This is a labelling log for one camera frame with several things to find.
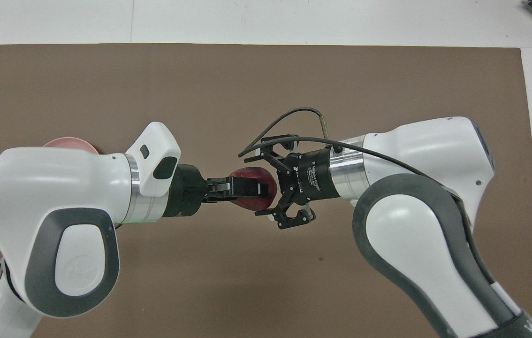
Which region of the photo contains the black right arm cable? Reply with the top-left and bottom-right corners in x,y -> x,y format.
237,108 -> 475,230

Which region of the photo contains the brown table mat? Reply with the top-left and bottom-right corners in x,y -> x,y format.
0,43 -> 532,338

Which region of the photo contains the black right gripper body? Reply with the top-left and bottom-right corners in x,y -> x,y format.
289,147 -> 340,204

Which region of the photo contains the dark red apple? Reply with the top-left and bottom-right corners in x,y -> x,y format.
229,166 -> 279,212

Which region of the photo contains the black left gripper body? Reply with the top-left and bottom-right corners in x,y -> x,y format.
163,163 -> 211,219

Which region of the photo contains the pink plate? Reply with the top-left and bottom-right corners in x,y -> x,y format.
42,136 -> 101,155

